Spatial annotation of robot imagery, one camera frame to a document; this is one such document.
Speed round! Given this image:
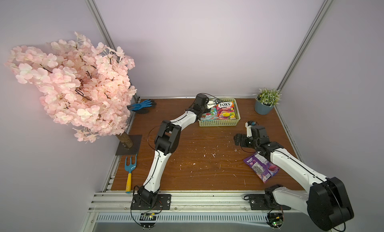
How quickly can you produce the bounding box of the teal Fox's candy bag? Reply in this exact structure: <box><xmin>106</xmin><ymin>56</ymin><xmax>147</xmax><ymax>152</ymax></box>
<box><xmin>200</xmin><ymin>106</ymin><xmax>219</xmax><ymax>121</ymax></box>

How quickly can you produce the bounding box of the yellow pink Fox's candy bag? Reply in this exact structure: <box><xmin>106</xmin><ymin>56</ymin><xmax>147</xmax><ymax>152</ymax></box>
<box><xmin>216</xmin><ymin>101</ymin><xmax>236</xmax><ymax>120</ymax></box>

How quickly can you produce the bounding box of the purple candy bag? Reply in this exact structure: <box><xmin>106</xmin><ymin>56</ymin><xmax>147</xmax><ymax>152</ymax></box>
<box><xmin>243</xmin><ymin>153</ymin><xmax>280</xmax><ymax>183</ymax></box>

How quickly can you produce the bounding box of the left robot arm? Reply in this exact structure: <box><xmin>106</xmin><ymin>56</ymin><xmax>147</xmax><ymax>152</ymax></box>
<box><xmin>136</xmin><ymin>93</ymin><xmax>210</xmax><ymax>208</ymax></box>

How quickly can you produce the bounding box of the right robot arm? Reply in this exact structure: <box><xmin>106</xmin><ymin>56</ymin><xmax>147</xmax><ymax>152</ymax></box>
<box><xmin>234</xmin><ymin>121</ymin><xmax>355</xmax><ymax>231</ymax></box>

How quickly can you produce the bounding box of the green plastic basket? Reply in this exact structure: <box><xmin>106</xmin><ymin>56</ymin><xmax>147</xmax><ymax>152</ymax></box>
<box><xmin>198</xmin><ymin>98</ymin><xmax>241</xmax><ymax>127</ymax></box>

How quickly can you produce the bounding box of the small potted green plant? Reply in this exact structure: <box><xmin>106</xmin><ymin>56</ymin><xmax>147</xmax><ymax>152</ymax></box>
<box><xmin>255</xmin><ymin>88</ymin><xmax>282</xmax><ymax>115</ymax></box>

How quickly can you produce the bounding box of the blue black work glove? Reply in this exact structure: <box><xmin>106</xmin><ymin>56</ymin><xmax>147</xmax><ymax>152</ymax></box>
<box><xmin>127</xmin><ymin>100</ymin><xmax>157</xmax><ymax>114</ymax></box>

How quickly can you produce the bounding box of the right controller board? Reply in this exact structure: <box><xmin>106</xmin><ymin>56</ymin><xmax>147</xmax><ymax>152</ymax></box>
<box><xmin>266</xmin><ymin>213</ymin><xmax>284</xmax><ymax>230</ymax></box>

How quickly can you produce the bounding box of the controller board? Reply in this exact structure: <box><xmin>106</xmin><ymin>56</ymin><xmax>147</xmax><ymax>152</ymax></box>
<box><xmin>266</xmin><ymin>213</ymin><xmax>284</xmax><ymax>230</ymax></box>
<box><xmin>139</xmin><ymin>213</ymin><xmax>158</xmax><ymax>229</ymax></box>

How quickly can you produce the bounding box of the blue yellow garden fork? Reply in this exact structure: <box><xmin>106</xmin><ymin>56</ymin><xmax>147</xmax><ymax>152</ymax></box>
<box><xmin>125</xmin><ymin>155</ymin><xmax>137</xmax><ymax>194</ymax></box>

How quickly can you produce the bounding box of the pink artificial blossom tree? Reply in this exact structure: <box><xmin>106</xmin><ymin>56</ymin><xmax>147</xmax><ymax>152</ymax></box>
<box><xmin>6</xmin><ymin>34</ymin><xmax>137</xmax><ymax>147</ymax></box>

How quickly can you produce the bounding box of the left controller board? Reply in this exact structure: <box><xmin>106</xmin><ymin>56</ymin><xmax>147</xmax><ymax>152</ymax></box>
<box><xmin>139</xmin><ymin>213</ymin><xmax>158</xmax><ymax>229</ymax></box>

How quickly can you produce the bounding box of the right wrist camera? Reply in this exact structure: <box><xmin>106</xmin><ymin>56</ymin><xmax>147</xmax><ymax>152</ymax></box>
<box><xmin>245</xmin><ymin>121</ymin><xmax>258</xmax><ymax>138</ymax></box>

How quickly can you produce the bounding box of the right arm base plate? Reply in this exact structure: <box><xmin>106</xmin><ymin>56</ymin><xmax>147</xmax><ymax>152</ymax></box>
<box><xmin>243</xmin><ymin>193</ymin><xmax>292</xmax><ymax>211</ymax></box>

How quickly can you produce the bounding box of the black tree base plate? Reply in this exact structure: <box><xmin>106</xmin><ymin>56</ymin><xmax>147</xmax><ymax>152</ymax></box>
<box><xmin>115</xmin><ymin>135</ymin><xmax>142</xmax><ymax>156</ymax></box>

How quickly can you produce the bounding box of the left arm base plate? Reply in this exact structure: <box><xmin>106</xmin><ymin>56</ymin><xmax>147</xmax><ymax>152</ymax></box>
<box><xmin>130</xmin><ymin>194</ymin><xmax>172</xmax><ymax>211</ymax></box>

